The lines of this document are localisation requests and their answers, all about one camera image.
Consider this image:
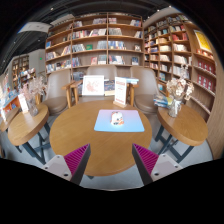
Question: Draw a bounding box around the orange book display stand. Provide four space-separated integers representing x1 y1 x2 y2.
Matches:
0 89 22 121

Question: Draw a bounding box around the glass vase with beige flowers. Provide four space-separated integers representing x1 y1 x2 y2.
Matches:
165 64 195 118

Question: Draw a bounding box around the white picture board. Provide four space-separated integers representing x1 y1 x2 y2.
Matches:
81 74 106 97

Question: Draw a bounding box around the small white card sign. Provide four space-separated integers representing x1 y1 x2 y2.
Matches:
17 93 29 114

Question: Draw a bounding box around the beige wooden armchair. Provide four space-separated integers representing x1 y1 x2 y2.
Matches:
128 65 168 114
69 64 118 103
39 69 76 116

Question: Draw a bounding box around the round wooden side table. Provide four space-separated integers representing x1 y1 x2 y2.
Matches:
7 102 51 165
153 104 209 164

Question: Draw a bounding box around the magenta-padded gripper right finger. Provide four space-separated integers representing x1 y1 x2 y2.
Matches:
131 143 184 186

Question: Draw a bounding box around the white hanging ceiling sign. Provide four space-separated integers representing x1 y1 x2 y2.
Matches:
18 21 53 34

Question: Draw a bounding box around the curved wooden book shelf unit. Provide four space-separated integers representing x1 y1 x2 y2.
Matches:
142 13 224 158

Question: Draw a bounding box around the dark cover book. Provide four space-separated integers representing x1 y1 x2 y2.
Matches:
103 79 116 97

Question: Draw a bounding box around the stack of blue books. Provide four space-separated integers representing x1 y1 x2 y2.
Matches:
153 94 174 109

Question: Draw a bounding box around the glass vase with pink flowers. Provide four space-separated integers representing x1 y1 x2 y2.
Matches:
19 76 46 118

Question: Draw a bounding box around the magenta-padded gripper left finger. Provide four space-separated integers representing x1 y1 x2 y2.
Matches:
41 143 92 186

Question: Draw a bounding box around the distant wooden book shelf unit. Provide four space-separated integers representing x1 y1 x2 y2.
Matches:
11 54 37 89

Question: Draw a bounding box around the white sign in wooden stand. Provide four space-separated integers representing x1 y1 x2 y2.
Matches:
112 76 128 109

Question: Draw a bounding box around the pink blue gradient mouse pad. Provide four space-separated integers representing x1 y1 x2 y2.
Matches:
93 109 146 133

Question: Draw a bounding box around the pale book stack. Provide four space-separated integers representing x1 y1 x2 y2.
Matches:
125 77 140 85

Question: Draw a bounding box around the white orange patterned computer mouse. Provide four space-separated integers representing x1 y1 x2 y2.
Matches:
110 110 125 127

